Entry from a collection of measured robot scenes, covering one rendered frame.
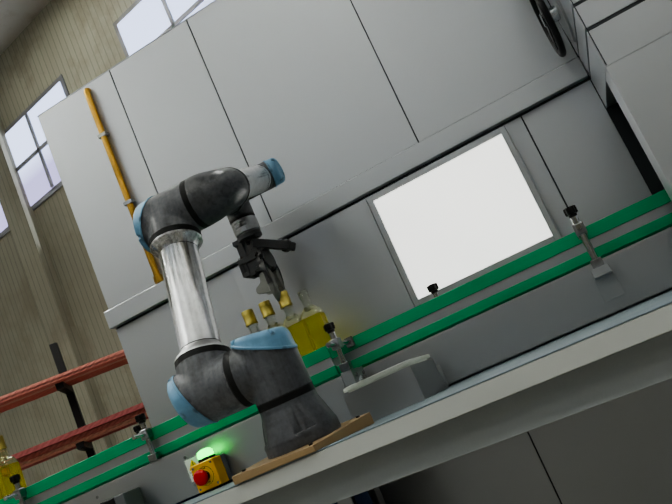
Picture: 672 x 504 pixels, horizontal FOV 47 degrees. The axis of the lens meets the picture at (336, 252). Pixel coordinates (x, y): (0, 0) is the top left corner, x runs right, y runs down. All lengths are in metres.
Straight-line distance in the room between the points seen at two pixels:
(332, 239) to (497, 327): 0.58
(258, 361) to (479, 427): 0.44
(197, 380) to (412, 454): 0.44
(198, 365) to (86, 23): 6.44
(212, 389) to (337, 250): 0.84
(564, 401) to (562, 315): 0.71
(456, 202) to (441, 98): 0.30
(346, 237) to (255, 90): 0.56
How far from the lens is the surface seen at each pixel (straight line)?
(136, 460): 2.23
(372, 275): 2.17
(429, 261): 2.13
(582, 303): 1.89
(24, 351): 8.55
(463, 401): 1.21
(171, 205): 1.69
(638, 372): 1.17
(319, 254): 2.22
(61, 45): 8.02
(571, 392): 1.20
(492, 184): 2.12
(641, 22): 1.83
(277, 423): 1.45
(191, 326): 1.57
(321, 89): 2.34
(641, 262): 1.90
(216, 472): 2.01
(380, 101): 2.27
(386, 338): 1.99
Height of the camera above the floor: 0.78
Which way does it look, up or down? 12 degrees up
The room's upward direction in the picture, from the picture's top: 24 degrees counter-clockwise
